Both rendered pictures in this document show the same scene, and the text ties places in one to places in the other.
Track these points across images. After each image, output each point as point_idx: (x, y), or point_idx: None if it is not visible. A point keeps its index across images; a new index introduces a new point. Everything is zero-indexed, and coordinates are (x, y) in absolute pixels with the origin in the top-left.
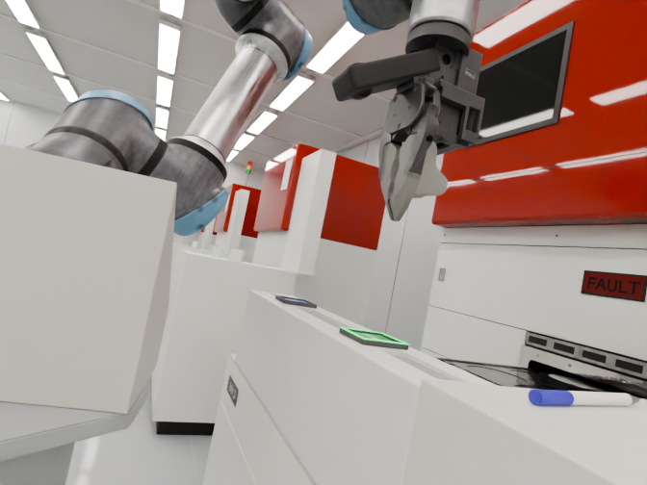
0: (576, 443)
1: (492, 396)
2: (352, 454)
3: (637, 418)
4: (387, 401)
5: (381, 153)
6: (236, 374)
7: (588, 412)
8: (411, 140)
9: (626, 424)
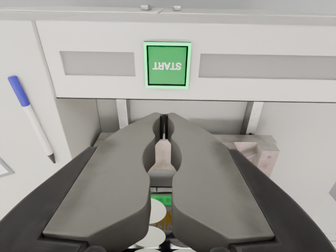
0: None
1: (14, 54)
2: (113, 17)
3: (27, 134)
4: (73, 19)
5: (278, 208)
6: None
7: (20, 107)
8: (77, 215)
9: (8, 112)
